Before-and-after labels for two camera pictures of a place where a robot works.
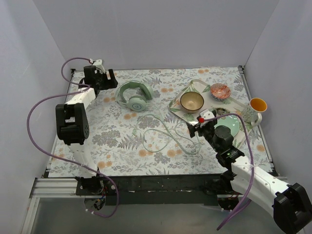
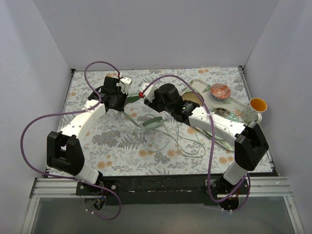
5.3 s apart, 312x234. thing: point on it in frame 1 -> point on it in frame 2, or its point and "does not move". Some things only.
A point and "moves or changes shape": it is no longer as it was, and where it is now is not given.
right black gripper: x=198 y=129 -> x=151 y=103
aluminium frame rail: x=48 y=187 does not move
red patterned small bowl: x=220 y=91 does not move
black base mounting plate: x=158 y=189 does not move
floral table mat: x=140 y=128 does not move
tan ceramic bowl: x=191 y=102 does not move
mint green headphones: x=134 y=95 moves or changes shape
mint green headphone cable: x=170 y=134 moves or changes shape
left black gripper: x=107 y=79 -> x=121 y=102
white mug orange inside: x=252 y=113 does not move
